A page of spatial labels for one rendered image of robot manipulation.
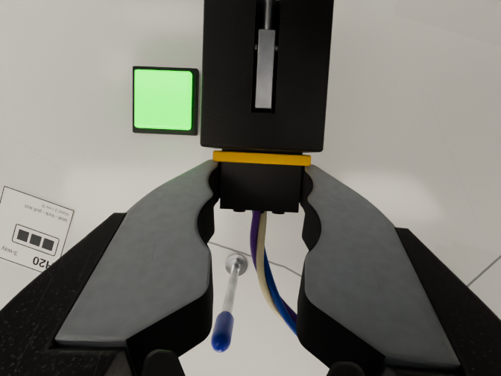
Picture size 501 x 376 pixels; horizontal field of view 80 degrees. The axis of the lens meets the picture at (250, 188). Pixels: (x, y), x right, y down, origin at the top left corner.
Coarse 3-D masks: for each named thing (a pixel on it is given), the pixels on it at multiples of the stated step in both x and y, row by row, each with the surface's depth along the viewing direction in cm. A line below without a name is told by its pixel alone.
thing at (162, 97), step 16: (144, 80) 18; (160, 80) 18; (176, 80) 18; (192, 80) 18; (144, 96) 18; (160, 96) 18; (176, 96) 18; (192, 96) 18; (144, 112) 18; (160, 112) 18; (176, 112) 18; (192, 112) 18; (144, 128) 19; (160, 128) 18; (176, 128) 18; (192, 128) 18
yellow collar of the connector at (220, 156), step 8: (216, 152) 11; (224, 152) 11; (232, 152) 11; (240, 152) 11; (248, 152) 11; (256, 152) 11; (216, 160) 11; (224, 160) 11; (232, 160) 11; (240, 160) 11; (248, 160) 11; (256, 160) 11; (264, 160) 11; (272, 160) 11; (280, 160) 11; (288, 160) 11; (296, 160) 11; (304, 160) 11
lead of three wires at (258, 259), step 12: (252, 216) 12; (264, 216) 12; (252, 228) 12; (264, 228) 12; (252, 240) 12; (264, 240) 12; (252, 252) 13; (264, 252) 13; (264, 264) 13; (264, 276) 12; (264, 288) 12; (276, 288) 12; (276, 300) 12; (276, 312) 12; (288, 312) 12; (288, 324) 12
